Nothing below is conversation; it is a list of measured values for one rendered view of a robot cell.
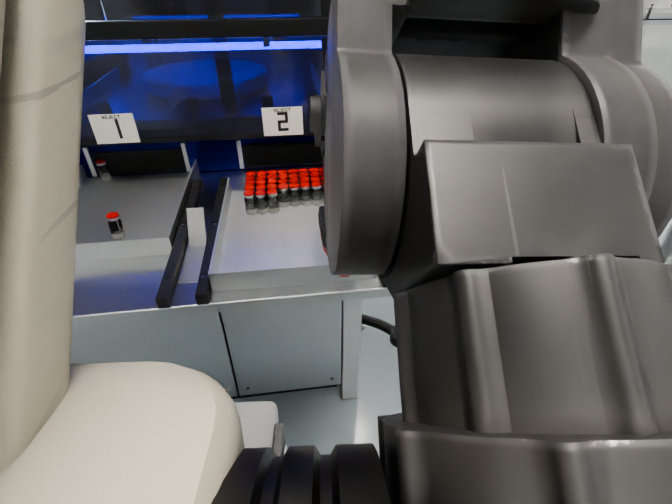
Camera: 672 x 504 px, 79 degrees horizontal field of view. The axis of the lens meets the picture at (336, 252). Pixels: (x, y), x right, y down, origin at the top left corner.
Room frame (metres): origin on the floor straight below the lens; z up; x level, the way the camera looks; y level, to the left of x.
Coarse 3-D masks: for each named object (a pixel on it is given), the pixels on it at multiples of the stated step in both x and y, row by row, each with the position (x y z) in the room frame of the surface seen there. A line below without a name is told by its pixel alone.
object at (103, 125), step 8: (96, 120) 0.81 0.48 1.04; (104, 120) 0.81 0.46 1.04; (112, 120) 0.81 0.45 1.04; (120, 120) 0.81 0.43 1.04; (128, 120) 0.82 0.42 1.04; (96, 128) 0.81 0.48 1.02; (104, 128) 0.81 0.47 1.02; (112, 128) 0.81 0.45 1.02; (120, 128) 0.81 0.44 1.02; (128, 128) 0.82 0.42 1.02; (136, 128) 0.82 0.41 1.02; (96, 136) 0.81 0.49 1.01; (104, 136) 0.81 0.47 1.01; (112, 136) 0.81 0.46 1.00; (128, 136) 0.82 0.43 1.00; (136, 136) 0.82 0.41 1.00
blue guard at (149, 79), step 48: (96, 48) 0.82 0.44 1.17; (144, 48) 0.83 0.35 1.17; (192, 48) 0.84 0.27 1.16; (240, 48) 0.85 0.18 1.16; (288, 48) 0.86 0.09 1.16; (96, 96) 0.81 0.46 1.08; (144, 96) 0.82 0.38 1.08; (192, 96) 0.84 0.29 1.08; (240, 96) 0.85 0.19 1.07; (288, 96) 0.86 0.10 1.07
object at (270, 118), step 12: (264, 108) 0.85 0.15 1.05; (276, 108) 0.86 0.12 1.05; (288, 108) 0.86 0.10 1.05; (300, 108) 0.86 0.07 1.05; (264, 120) 0.85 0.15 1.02; (276, 120) 0.86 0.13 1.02; (288, 120) 0.86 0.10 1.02; (300, 120) 0.86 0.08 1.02; (264, 132) 0.85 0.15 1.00; (276, 132) 0.86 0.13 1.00; (288, 132) 0.86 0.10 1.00; (300, 132) 0.86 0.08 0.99
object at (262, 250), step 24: (240, 192) 0.80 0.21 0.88; (240, 216) 0.70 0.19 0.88; (264, 216) 0.70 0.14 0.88; (288, 216) 0.70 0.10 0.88; (312, 216) 0.70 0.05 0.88; (216, 240) 0.56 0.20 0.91; (240, 240) 0.61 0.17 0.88; (264, 240) 0.61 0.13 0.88; (288, 240) 0.61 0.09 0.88; (312, 240) 0.61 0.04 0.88; (216, 264) 0.52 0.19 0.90; (240, 264) 0.54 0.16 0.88; (264, 264) 0.54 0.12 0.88; (288, 264) 0.54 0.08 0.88; (312, 264) 0.54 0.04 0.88; (216, 288) 0.47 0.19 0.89; (240, 288) 0.48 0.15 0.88
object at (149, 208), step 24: (192, 168) 0.85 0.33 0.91; (96, 192) 0.80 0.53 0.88; (120, 192) 0.80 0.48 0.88; (144, 192) 0.80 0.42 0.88; (168, 192) 0.80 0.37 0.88; (96, 216) 0.70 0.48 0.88; (120, 216) 0.70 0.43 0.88; (144, 216) 0.70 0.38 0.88; (168, 216) 0.70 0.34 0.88; (96, 240) 0.61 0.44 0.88; (120, 240) 0.56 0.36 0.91; (144, 240) 0.57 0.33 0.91; (168, 240) 0.57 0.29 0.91
